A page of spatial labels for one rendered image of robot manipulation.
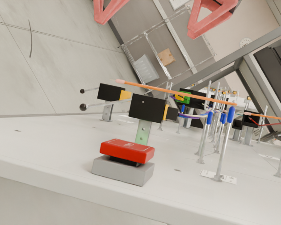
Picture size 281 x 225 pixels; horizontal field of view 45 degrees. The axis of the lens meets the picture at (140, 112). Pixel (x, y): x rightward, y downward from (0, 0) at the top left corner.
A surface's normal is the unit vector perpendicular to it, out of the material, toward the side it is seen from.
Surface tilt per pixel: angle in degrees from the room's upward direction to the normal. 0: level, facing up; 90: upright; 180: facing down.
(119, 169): 90
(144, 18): 90
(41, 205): 0
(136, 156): 90
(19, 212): 0
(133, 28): 90
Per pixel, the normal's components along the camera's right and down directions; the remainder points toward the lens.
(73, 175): 0.20, -0.98
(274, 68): -0.20, 0.04
